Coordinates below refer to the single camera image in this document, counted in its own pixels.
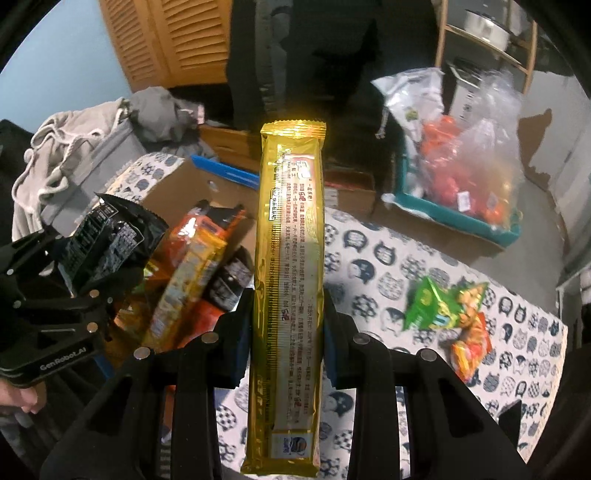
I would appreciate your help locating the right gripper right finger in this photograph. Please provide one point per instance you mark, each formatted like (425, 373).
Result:
(451, 434)

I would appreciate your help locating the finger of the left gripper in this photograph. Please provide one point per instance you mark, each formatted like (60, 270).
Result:
(48, 300)
(32, 253)

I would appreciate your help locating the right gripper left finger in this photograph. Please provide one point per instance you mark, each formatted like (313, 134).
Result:
(118, 434)

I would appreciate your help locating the black snack bag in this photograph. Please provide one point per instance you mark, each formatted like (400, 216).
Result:
(117, 234)

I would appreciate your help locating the gold long snack pack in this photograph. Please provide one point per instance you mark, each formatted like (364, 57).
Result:
(285, 371)

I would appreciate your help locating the person left hand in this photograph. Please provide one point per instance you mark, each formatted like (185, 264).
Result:
(29, 400)

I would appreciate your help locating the red fries snack bag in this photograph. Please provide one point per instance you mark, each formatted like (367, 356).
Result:
(469, 351)

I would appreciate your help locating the grey clothes pile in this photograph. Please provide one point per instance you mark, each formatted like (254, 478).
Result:
(124, 146)

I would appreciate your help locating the orange snack bag in box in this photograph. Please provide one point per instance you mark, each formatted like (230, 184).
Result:
(202, 216)

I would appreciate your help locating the yellow snack pack in box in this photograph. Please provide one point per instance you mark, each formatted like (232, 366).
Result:
(184, 289)

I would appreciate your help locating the green peanut snack bag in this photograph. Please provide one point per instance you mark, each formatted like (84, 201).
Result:
(434, 307)

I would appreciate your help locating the blue cardboard box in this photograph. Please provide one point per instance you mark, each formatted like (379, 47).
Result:
(220, 294)

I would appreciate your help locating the cat pattern tablecloth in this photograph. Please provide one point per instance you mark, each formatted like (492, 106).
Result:
(396, 289)

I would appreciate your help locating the teal cardboard box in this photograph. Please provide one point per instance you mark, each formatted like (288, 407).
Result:
(405, 194)

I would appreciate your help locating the wooden louvered cabinet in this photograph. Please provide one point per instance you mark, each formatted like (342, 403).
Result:
(169, 43)

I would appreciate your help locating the brown cardboard box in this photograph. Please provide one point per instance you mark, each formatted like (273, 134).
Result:
(288, 154)

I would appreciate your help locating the clear plastic bag of fruit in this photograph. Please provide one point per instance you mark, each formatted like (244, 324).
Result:
(475, 168)

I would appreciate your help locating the black hanging coat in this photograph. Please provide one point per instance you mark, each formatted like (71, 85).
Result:
(317, 60)

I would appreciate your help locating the white printed plastic bag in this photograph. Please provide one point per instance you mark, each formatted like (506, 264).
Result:
(412, 98)

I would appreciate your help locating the wooden ladder shelf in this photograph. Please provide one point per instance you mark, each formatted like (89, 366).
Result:
(521, 54)

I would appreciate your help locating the white cooking pot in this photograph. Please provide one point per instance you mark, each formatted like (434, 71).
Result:
(487, 29)

